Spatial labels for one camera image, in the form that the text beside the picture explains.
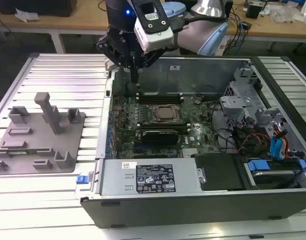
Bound metal CPU socket cover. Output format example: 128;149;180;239
152;104;180;121

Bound black plastic shroud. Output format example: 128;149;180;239
194;153;243;192

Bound crumpled white paper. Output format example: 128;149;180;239
14;7;40;24

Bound blue cable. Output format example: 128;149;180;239
238;14;246;55

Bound black open PC case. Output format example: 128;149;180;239
75;55;306;230

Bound black camera cable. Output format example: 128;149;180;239
171;14;227;34

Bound red and orange wire bundle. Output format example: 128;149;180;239
239;133;271;154

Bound blue flat wire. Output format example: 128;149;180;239
277;134;286;160
270;136;281;161

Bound silver chipset heatsink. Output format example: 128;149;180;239
182;147;197;157

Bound black box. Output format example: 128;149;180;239
0;0;77;18

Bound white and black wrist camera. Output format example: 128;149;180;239
133;0;174;53

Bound wooden desk white frame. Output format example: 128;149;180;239
0;0;306;55

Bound silver metal drive cage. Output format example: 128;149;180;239
219;66;293;141

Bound clear plastic bags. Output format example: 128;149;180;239
270;9;294;25

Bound hard disk in blue carrier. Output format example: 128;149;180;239
245;159;306;191

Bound silver CPU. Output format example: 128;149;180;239
159;107;175;118

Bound silver power supply with label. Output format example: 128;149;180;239
99;157;202;196

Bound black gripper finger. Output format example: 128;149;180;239
134;46;166;84
96;34;135;84

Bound black RAM slot bank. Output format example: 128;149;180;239
137;120;191;132
137;92;185;105

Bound grey parts rack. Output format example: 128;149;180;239
0;91;86;175

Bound green motherboard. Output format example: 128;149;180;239
110;93;233;160

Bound grey case hinge bracket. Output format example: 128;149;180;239
104;58;118;72

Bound black graphics card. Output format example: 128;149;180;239
140;129;180;146

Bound small black device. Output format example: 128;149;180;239
245;3;263;19

